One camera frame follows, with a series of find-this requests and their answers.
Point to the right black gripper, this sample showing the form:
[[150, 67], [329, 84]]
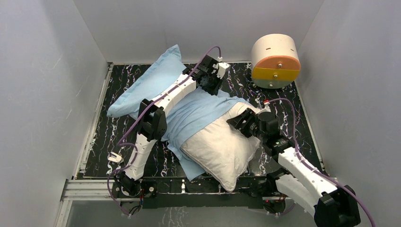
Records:
[[248, 116]]

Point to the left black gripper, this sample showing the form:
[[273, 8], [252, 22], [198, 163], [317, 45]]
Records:
[[212, 84]]

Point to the white pillow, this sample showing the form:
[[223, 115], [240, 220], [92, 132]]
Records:
[[221, 150]]

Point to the light blue pillowcase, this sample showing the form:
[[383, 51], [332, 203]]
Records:
[[193, 113]]

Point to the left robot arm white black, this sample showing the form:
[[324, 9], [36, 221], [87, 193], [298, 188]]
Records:
[[151, 123]]

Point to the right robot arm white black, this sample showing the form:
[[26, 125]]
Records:
[[329, 204]]

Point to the cylindrical beige drawer box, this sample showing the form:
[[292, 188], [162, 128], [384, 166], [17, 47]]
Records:
[[275, 62]]

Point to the small white clip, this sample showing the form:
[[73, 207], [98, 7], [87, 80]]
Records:
[[114, 157]]

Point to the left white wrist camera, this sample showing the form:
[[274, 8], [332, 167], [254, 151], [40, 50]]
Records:
[[222, 68]]

